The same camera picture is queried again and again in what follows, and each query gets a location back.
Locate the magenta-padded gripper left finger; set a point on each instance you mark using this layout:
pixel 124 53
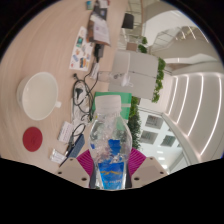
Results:
pixel 73 173

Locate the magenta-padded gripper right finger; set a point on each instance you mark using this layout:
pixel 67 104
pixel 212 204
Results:
pixel 148 170

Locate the clear blue-labelled water bottle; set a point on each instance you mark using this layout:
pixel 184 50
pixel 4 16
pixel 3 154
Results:
pixel 110 143

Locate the small white box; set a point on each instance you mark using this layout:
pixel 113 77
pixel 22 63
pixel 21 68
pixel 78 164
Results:
pixel 58 156

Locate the white printed card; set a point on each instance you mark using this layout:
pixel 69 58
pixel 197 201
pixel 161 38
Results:
pixel 65 131

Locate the row of green plants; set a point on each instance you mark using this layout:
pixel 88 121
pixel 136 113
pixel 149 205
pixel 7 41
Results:
pixel 134 123

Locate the flat round red coaster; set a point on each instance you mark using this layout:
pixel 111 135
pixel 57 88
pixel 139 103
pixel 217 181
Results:
pixel 32 139

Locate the white ceramic mug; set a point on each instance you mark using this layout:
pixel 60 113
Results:
pixel 38 96

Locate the clear tumbler with white lid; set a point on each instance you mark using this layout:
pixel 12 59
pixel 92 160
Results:
pixel 115 77

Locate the white cabinet topped with plants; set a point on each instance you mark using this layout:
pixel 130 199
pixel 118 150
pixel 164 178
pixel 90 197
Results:
pixel 136 71

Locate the colourful sticker sheet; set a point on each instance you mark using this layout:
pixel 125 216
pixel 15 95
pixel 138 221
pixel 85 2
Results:
pixel 81 50

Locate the black power adapter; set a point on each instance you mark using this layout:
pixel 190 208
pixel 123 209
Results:
pixel 99 51

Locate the open notebook with papers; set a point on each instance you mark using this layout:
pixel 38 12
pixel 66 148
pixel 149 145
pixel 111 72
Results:
pixel 100 30

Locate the black chair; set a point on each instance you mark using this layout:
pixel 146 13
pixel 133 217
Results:
pixel 128 20

